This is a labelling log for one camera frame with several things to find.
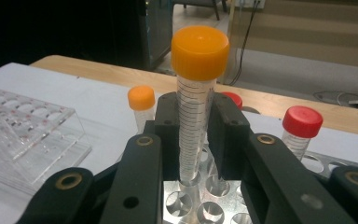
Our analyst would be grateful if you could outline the dark furniture legs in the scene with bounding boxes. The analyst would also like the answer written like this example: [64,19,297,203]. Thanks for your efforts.
[173,0,228,21]

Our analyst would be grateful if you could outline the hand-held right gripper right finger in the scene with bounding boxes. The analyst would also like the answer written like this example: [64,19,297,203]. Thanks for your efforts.
[206,91,252,188]

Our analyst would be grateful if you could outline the clear acrylic tube rack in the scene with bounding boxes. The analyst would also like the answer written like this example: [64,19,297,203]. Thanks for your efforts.
[0,84,93,196]

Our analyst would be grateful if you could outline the white coiled cable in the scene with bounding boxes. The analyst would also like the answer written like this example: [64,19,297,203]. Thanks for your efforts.
[311,91,358,110]

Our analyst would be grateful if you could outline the wooden table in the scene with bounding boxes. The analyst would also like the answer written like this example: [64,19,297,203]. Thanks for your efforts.
[30,54,358,139]

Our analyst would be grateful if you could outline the wooden partition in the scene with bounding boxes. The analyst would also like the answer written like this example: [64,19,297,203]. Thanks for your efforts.
[223,0,358,86]

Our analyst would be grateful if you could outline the metal tube rack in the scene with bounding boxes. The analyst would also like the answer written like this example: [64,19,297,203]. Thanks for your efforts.
[162,146,358,224]

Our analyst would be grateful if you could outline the dark curtain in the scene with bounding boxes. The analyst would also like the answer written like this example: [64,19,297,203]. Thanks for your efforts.
[0,0,113,75]

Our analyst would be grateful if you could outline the orange cap test tube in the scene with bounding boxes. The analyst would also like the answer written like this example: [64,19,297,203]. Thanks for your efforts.
[171,25,231,185]
[127,85,157,134]

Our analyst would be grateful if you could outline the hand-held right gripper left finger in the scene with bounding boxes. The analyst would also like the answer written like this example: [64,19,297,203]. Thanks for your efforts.
[143,91,182,183]

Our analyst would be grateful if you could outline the dark cabinet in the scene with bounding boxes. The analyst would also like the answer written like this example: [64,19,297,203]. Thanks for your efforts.
[110,0,173,71]

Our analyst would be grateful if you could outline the black floor cable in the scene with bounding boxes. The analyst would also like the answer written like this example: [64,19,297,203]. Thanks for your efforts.
[227,0,261,87]

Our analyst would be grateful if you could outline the red cap test tube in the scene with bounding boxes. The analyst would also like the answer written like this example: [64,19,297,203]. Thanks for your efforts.
[282,105,324,161]
[221,91,244,111]

